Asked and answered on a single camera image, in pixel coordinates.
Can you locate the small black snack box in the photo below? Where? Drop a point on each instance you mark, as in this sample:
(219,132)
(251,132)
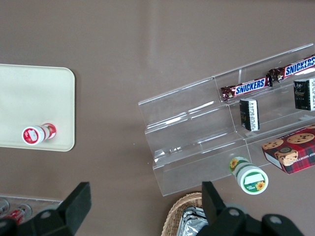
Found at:
(249,114)
(304,94)

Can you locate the green sunflower yogurt bottle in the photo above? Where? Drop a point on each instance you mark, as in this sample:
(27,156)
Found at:
(251,179)

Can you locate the red soda cans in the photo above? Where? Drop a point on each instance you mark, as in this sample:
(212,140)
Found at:
(21,211)

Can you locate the light tan wicker basket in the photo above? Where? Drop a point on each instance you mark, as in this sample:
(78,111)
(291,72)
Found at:
(174,211)

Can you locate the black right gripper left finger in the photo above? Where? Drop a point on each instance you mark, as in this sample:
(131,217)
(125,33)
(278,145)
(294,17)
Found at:
(73,209)

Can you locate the clear acrylic tiered stand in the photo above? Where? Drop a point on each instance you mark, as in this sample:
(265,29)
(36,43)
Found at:
(192,137)

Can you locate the small red yogurt bottle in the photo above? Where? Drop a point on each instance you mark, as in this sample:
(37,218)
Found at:
(37,134)

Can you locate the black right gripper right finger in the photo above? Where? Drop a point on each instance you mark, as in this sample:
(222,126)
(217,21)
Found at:
(214,209)

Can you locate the Snickers chocolate bar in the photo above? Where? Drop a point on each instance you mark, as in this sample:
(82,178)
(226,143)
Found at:
(248,89)
(295,67)

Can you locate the silver foil packet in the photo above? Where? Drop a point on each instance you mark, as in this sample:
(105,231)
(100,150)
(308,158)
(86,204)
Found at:
(193,221)

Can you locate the clear acrylic bottle rack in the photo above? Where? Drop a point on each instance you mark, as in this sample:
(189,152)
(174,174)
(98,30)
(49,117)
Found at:
(49,202)

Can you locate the pale rectangular plastic tray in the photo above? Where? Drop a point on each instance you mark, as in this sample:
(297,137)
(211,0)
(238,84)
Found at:
(37,103)

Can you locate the red plaid cookie box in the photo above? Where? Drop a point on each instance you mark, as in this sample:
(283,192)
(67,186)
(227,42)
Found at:
(292,152)

